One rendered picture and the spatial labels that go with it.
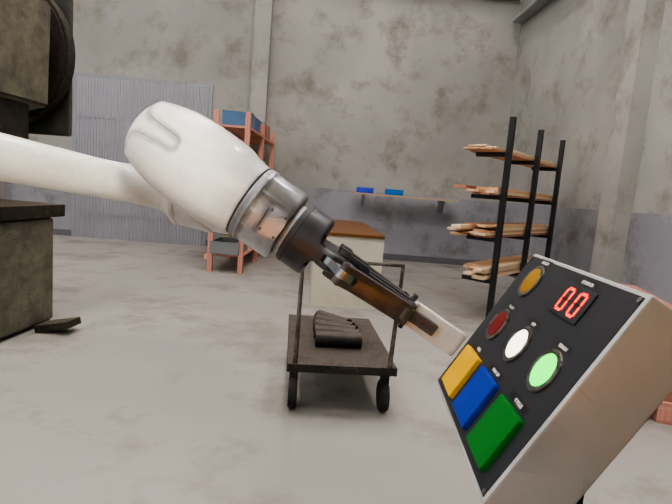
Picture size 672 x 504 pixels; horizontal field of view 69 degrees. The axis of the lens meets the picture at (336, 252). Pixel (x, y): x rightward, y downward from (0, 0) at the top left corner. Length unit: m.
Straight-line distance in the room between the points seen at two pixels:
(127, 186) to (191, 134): 0.20
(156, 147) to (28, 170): 0.21
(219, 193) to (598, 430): 0.47
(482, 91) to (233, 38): 4.79
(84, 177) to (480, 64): 9.74
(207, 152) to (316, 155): 8.96
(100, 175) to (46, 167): 0.06
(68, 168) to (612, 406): 0.69
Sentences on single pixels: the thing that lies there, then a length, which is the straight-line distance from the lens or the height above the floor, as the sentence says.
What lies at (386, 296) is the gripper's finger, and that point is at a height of 1.17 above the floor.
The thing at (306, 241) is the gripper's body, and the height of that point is 1.22.
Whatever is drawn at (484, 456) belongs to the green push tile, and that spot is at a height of 0.99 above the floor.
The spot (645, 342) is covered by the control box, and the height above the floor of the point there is 1.15.
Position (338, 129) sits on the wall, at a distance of 9.55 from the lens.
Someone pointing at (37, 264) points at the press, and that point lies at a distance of 4.44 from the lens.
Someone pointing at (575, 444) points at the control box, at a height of 1.04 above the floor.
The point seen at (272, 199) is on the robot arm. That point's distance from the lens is 0.53.
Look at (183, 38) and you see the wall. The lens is 10.16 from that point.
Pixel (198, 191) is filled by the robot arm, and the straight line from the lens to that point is 0.54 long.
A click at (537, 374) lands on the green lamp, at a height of 1.08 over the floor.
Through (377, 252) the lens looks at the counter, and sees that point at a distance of 5.32.
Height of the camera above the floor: 1.28
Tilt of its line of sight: 7 degrees down
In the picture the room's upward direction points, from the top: 5 degrees clockwise
